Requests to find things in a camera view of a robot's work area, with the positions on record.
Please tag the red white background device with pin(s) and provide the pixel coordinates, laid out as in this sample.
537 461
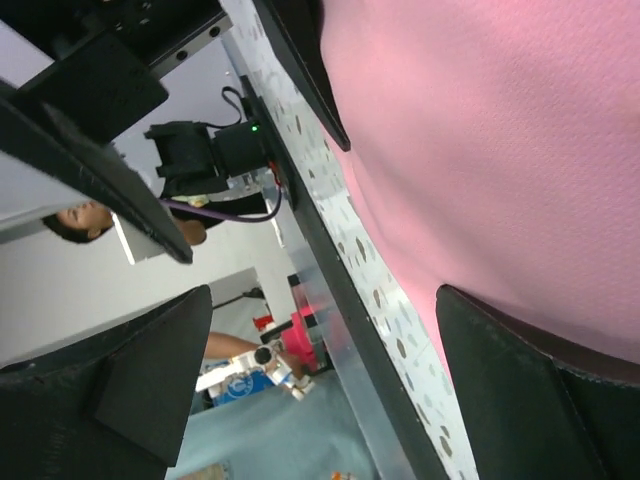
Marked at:
291 355

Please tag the pink t shirt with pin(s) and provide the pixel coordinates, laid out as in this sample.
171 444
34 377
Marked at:
495 148

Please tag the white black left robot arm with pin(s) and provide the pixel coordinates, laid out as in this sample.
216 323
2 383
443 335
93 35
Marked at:
196 158

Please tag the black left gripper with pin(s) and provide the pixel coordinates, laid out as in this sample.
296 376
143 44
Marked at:
108 58

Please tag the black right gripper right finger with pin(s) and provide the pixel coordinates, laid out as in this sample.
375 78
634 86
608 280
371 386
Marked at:
535 405

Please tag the aluminium frame rail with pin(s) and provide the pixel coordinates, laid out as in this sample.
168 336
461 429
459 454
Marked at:
357 353

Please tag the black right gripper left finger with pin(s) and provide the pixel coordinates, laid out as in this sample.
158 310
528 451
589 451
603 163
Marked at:
111 406

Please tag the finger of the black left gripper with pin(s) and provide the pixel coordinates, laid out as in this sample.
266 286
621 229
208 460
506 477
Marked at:
293 28

